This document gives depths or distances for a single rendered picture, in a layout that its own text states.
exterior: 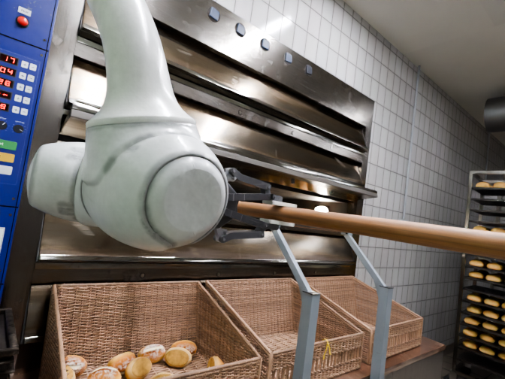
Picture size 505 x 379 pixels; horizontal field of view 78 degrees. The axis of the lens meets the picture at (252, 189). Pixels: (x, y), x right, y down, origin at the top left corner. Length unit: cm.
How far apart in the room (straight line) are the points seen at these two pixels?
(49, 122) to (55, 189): 86
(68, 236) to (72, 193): 86
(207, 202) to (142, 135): 8
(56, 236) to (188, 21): 100
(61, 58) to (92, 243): 64
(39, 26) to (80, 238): 70
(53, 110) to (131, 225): 103
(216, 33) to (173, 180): 140
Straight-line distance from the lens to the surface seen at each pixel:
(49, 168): 42
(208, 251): 147
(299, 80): 190
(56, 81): 129
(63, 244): 126
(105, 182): 28
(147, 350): 131
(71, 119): 114
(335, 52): 222
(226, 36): 164
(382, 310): 148
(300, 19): 204
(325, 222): 55
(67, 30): 135
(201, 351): 143
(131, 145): 27
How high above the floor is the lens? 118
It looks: 4 degrees up
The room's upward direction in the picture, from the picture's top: 8 degrees clockwise
